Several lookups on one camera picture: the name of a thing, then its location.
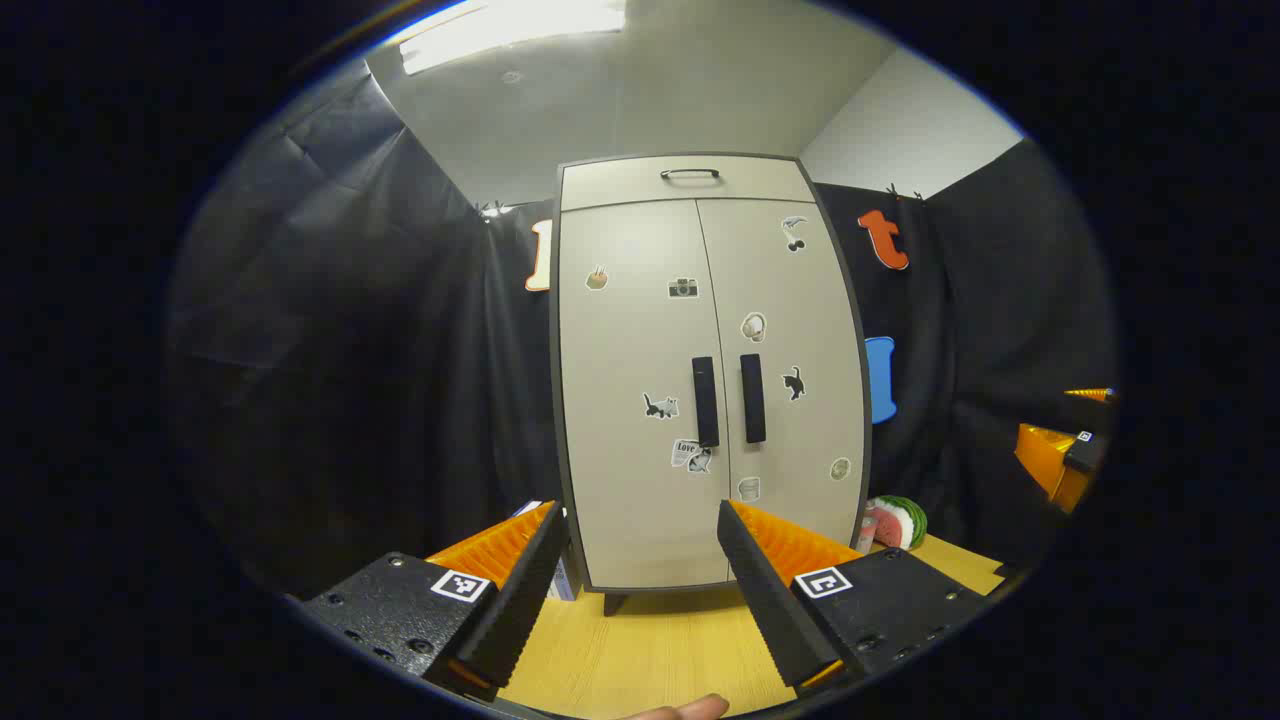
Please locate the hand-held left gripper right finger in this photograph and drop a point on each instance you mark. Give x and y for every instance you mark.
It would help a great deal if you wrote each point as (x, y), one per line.
(775, 610)

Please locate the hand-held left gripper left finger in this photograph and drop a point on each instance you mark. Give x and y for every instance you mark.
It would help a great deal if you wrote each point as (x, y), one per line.
(505, 620)

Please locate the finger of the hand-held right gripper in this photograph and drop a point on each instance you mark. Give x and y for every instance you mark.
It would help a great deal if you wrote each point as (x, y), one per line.
(1045, 460)
(1092, 394)

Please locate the beige double-door shoe cabinet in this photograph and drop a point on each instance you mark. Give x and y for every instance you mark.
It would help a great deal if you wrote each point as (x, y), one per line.
(612, 602)

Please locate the beige door with headphone sticker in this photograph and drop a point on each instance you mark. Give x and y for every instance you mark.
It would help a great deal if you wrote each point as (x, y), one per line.
(800, 320)

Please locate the beige door with camera sticker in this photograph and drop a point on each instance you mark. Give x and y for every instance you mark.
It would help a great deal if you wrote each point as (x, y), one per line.
(620, 350)

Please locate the beige cabinet drawer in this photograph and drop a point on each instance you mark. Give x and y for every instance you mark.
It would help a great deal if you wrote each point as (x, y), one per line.
(620, 185)

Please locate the watermelon slice toy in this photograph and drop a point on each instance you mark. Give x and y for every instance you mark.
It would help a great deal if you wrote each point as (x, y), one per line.
(905, 522)

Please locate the black backdrop cloth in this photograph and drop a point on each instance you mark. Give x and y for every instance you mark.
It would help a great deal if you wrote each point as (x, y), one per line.
(350, 350)

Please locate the ceiling light panel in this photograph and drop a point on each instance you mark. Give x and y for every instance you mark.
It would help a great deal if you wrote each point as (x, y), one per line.
(500, 30)

